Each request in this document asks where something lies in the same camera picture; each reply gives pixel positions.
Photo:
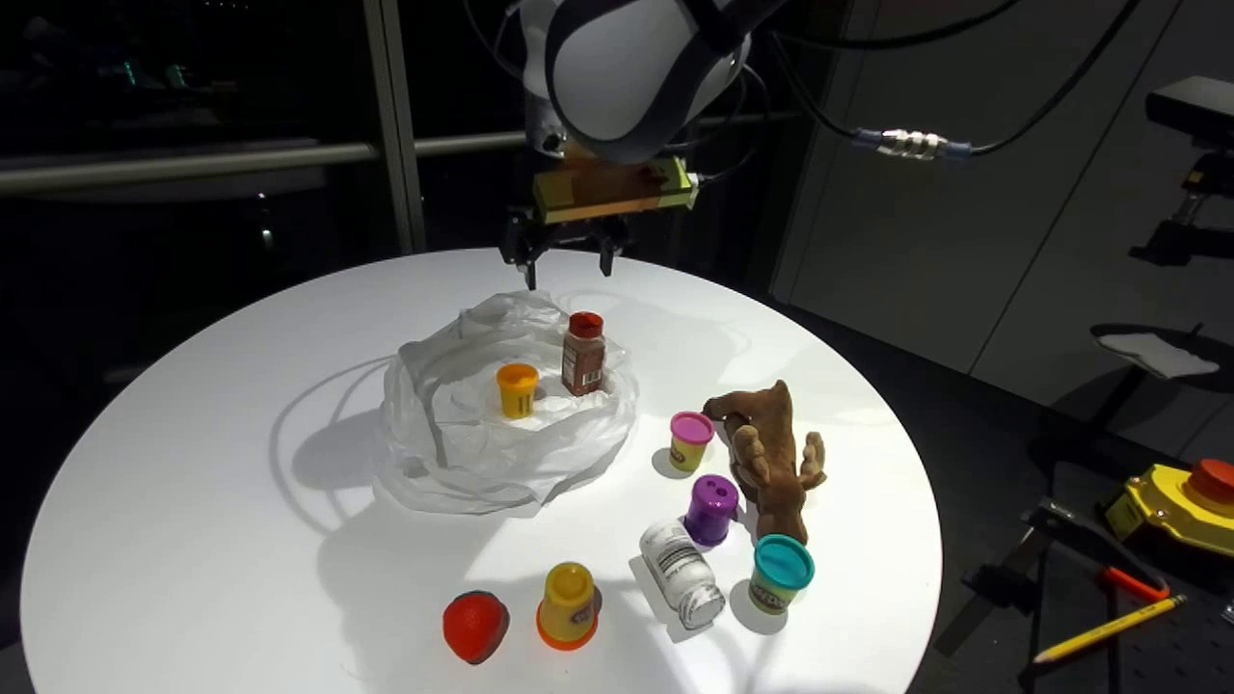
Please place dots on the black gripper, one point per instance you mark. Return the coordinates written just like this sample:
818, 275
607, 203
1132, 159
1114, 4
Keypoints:
566, 231

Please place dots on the brown bottle orange cap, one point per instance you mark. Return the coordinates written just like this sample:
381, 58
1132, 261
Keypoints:
585, 355

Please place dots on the orange lid dough tub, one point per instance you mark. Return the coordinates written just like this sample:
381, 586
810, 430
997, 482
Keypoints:
519, 392

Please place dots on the pink lid dough tub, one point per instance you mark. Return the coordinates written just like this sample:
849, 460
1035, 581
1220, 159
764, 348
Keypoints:
693, 439

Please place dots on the purple lid dough tub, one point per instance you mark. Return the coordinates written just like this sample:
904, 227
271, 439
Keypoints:
710, 505

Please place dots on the yellow lid orange tub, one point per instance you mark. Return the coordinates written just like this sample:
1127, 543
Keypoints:
567, 601

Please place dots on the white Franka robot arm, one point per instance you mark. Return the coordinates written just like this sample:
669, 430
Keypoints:
630, 64

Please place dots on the white plastic bag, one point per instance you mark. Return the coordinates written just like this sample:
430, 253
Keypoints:
448, 436

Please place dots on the teal lid dough tub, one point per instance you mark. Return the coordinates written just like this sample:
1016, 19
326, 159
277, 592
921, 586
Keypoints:
782, 563

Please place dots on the grey flat plate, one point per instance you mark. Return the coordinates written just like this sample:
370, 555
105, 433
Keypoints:
1159, 348

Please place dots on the black equipment stand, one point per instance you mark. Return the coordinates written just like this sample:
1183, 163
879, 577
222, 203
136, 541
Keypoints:
1197, 103

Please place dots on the yellow pencil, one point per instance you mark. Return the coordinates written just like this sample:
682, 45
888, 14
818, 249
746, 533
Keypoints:
1104, 631

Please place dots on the yellow emergency stop box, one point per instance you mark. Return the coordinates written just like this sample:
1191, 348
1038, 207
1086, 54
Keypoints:
1178, 504

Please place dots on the yellow wrist camera mount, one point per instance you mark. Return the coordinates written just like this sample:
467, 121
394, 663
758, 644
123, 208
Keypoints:
618, 193

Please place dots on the grey window post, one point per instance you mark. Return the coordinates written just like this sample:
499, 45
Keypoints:
390, 127

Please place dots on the grey horizontal window rail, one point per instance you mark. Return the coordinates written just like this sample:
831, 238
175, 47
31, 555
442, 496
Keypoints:
195, 163

